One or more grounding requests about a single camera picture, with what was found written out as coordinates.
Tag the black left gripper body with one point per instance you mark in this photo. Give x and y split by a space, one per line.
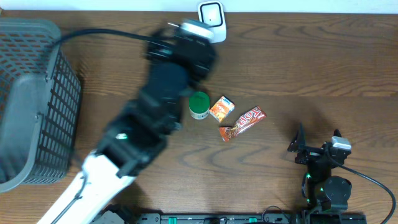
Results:
151 51

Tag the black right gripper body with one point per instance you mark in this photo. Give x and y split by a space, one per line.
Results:
310 154

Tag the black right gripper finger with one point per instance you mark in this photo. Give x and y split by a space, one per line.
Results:
298 142
337 133

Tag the orange Topps candy bar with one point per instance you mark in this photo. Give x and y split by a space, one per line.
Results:
244 122

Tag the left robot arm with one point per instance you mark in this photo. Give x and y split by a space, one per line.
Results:
133 139

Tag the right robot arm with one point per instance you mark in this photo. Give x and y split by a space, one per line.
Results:
327 194

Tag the white barcode scanner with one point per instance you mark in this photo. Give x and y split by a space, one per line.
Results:
212 13

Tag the green lid jar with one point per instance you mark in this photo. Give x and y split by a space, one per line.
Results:
199 105

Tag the small orange box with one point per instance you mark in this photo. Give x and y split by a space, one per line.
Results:
222 108

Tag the grey plastic basket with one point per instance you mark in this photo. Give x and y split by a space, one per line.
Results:
40 104

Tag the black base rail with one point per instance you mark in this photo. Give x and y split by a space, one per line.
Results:
156 218

